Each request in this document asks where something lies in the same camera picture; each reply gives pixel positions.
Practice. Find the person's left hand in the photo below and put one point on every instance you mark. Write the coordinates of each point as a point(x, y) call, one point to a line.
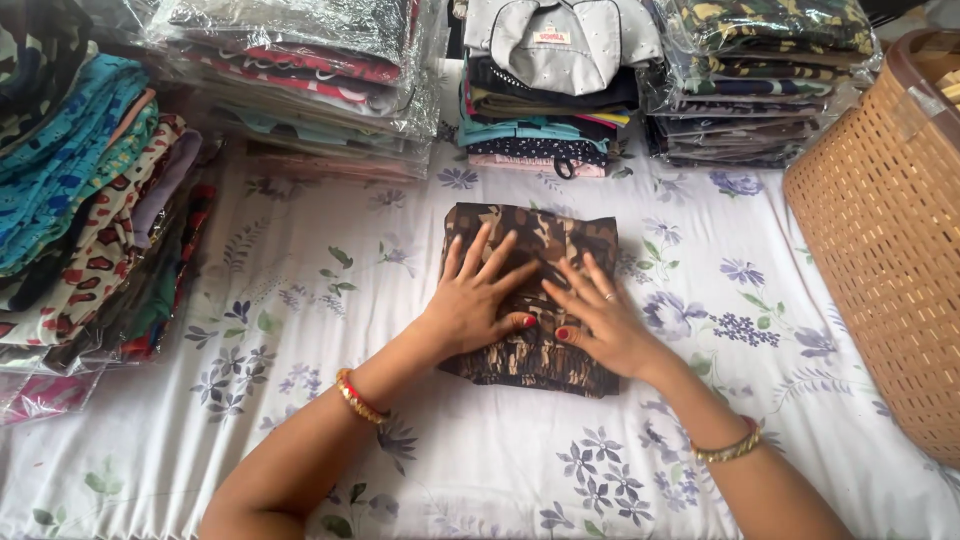
point(465, 311)

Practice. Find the white floral bed sheet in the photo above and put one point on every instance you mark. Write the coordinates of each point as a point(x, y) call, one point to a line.
point(465, 450)

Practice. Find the person's right hand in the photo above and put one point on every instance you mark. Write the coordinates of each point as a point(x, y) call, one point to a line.
point(611, 330)

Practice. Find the stack of wrapped camouflage garments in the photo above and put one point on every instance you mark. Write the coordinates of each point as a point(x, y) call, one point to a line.
point(750, 82)

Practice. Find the woven plastic laundry basket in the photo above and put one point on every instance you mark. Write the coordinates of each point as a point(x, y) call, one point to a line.
point(889, 232)

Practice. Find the stack of plastic-wrapped garments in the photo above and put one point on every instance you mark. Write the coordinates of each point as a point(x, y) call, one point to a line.
point(315, 82)

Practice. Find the gold and red bangle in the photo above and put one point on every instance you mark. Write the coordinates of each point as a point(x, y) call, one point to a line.
point(727, 448)
point(360, 397)

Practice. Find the brown camouflage garment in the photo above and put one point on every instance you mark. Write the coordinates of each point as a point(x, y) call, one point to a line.
point(547, 240)

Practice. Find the stack of folded clothes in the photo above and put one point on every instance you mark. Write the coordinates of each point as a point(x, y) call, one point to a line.
point(544, 127)

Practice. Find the pile of colourful printed garments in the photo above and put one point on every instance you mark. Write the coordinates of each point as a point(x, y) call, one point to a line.
point(82, 210)

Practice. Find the grey dotted garment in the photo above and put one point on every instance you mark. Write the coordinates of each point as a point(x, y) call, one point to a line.
point(562, 41)

